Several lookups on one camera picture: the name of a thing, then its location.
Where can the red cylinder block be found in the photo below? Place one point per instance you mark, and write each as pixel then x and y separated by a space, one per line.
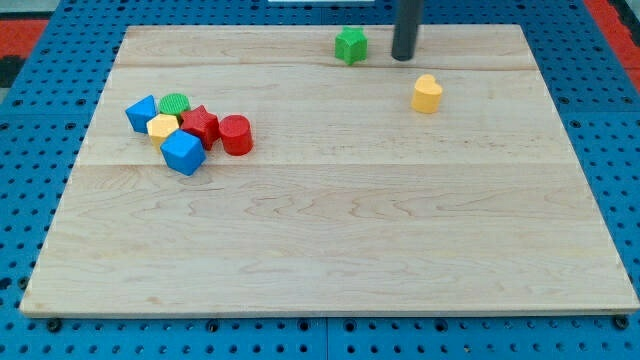
pixel 236 135

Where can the yellow heart block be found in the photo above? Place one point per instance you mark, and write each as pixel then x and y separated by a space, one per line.
pixel 427 94

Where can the blue cube block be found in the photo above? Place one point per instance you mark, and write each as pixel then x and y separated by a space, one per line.
pixel 183 152

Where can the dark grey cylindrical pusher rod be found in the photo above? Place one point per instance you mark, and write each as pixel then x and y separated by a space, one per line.
pixel 406 26

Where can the light wooden board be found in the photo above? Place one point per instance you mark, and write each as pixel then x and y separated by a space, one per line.
pixel 350 203

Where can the blue triangular block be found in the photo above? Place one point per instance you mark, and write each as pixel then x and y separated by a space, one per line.
pixel 140 113

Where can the red star block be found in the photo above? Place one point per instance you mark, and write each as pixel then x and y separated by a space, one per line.
pixel 201 123

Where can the green star block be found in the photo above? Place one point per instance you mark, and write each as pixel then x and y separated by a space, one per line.
pixel 351 45

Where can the green cylinder block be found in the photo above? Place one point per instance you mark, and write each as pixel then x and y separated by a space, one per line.
pixel 174 104

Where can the yellow hexagon block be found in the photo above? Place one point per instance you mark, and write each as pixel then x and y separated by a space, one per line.
pixel 160 127

